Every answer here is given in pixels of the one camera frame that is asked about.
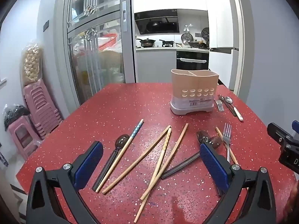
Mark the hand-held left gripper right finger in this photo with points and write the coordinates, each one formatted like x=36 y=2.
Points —
x=213 y=165

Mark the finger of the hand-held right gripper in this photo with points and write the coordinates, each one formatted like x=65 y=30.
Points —
x=295 y=124
x=279 y=133

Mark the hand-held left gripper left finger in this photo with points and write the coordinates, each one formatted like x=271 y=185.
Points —
x=90 y=165

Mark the plain wooden chopstick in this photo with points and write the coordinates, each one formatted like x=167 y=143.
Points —
x=219 y=134
x=140 y=158
x=174 y=149

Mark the long metal fork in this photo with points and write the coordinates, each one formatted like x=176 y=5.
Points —
x=227 y=135

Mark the blue patterned wooden chopstick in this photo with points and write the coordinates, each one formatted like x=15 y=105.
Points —
x=127 y=144

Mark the yellow patterned wooden chopstick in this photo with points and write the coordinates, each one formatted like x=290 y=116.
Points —
x=161 y=158

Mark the small metal fork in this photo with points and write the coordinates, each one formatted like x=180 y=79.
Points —
x=219 y=106

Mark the beige plastic cutlery holder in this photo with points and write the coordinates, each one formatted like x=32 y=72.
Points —
x=193 y=88

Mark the single pink plastic stool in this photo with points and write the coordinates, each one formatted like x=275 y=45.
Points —
x=22 y=135

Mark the stack of pink plastic stools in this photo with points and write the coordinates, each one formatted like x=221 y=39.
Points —
x=42 y=107

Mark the black plastic bag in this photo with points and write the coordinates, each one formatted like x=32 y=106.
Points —
x=15 y=115

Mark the black built-in oven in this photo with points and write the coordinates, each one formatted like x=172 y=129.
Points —
x=192 y=60

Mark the glass sliding door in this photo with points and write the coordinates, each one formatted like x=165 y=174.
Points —
x=95 y=51

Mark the clear bag of beige balls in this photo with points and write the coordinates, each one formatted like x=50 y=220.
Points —
x=31 y=63

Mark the round dark steamer rack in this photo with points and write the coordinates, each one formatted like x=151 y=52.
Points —
x=205 y=33

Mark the white refrigerator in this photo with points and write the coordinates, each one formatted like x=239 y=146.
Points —
x=222 y=23

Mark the red plastic basket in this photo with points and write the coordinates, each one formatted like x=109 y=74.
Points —
x=108 y=42

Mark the round metal steamer rack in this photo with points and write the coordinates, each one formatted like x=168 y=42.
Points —
x=186 y=38

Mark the black pot on stove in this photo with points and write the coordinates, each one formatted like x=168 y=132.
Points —
x=167 y=43

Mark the black wok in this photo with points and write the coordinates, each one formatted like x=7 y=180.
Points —
x=146 y=42

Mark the black range hood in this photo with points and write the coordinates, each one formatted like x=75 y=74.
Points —
x=156 y=22

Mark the dark wall switch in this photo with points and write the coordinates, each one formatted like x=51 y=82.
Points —
x=46 y=26

